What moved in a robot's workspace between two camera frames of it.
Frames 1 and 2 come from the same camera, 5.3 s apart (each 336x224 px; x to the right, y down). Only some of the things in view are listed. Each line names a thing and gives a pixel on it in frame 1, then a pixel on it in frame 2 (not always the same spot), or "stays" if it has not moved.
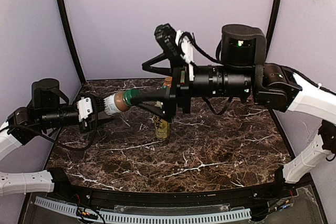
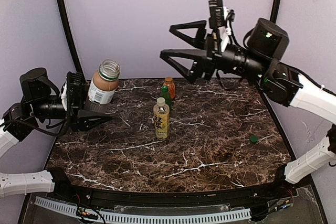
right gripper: [179, 87] -> [209, 54]
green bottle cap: [129, 94] -> [253, 139]
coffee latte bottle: [115, 104] -> [103, 86]
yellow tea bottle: [161, 127] stays
